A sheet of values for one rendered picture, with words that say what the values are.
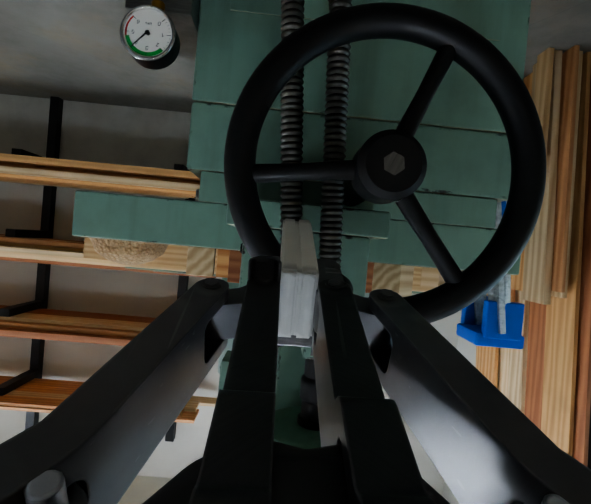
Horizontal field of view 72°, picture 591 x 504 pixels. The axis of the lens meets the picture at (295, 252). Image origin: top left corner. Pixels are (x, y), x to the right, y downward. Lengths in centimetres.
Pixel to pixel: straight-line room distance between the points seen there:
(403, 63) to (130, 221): 42
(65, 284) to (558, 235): 306
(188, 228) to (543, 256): 165
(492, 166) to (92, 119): 306
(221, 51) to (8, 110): 318
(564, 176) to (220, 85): 162
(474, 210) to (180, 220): 39
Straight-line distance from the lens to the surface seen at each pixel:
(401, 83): 60
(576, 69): 208
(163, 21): 55
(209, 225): 54
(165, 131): 322
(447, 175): 59
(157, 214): 56
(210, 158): 55
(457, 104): 62
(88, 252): 76
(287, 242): 18
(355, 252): 45
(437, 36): 42
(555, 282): 197
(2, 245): 301
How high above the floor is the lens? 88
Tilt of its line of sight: 1 degrees up
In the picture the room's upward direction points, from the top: 175 degrees counter-clockwise
